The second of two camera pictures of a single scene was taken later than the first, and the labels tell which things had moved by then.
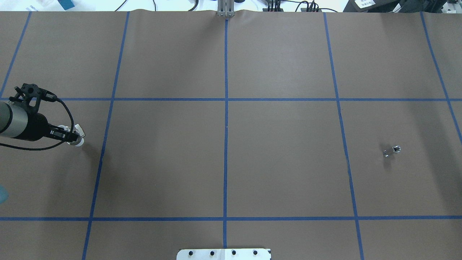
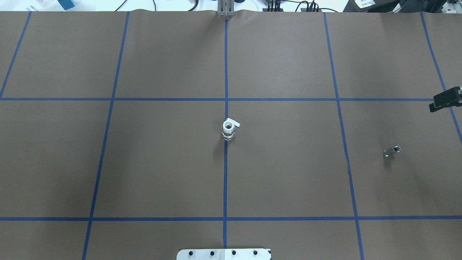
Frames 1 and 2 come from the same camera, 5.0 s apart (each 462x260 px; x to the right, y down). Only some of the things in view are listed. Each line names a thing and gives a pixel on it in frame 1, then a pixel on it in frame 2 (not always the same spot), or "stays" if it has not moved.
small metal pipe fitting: (396, 148) stays
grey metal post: (226, 8) stays
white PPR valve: (79, 141) → (228, 128)
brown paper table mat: (321, 135) stays
